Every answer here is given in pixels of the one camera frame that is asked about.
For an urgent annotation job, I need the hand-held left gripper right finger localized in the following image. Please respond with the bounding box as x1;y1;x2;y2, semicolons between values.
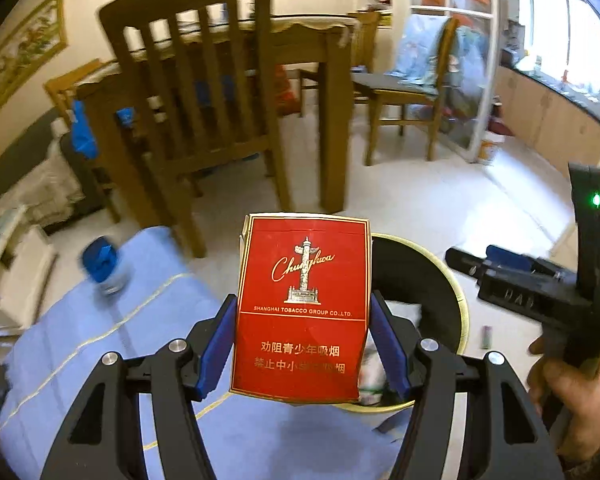
369;290;566;480

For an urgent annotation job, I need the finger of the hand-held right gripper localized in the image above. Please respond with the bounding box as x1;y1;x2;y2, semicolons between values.
485;244;537;270
444;246;489;277

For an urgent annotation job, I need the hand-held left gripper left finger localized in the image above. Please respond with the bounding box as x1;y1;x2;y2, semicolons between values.
40;294;239;480

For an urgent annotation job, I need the gold-rimmed black trash bin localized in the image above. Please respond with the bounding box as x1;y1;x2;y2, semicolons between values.
352;232;470;415

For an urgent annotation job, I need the red cigarette pack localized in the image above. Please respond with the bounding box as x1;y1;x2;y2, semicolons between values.
229;213;374;405

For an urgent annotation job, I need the person's right hand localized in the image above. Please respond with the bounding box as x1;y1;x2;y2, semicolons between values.
527;335;600;469

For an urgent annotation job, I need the white tub with label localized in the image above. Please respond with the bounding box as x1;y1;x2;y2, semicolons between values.
479;137;501;167

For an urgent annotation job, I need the blue striped tablecloth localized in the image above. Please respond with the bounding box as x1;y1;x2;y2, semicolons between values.
0;225;407;480

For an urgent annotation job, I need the blue-lidded glass jar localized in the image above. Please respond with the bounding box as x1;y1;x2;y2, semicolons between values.
81;239;129;297

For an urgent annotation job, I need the wooden kitchen counter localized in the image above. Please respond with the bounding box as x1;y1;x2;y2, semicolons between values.
494;50;600;182

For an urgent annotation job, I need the wooden chair with grey cushion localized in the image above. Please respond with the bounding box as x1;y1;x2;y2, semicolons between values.
349;12;462;167

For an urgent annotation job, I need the wooden dining table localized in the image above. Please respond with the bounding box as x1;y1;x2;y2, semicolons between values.
75;9;357;214

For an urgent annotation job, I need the white-framed glass partition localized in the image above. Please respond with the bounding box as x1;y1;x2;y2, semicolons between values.
407;0;509;164

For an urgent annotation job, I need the white TV cabinet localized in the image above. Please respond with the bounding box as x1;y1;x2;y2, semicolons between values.
0;204;59;337

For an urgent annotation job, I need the light blue shirt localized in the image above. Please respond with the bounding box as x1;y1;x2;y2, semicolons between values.
384;12;457;89

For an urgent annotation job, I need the kitchen window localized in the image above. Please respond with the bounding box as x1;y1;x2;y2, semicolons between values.
521;0;600;97

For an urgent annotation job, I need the beige lace sofa cover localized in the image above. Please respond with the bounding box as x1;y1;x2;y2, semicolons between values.
0;154;89;222

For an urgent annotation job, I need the blue shopping bag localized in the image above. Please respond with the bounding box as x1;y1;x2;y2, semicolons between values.
69;100;137;159

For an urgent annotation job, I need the tall slatted wooden chair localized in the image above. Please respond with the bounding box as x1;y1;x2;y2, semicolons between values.
98;0;294;259

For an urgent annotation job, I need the dark grey sofa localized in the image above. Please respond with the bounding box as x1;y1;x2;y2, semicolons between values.
0;106;107;234

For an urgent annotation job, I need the light wooden chair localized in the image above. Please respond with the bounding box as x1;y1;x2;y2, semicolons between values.
43;58;127;224

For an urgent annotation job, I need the gold-framed wide painting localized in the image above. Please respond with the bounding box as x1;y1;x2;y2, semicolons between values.
0;0;69;134

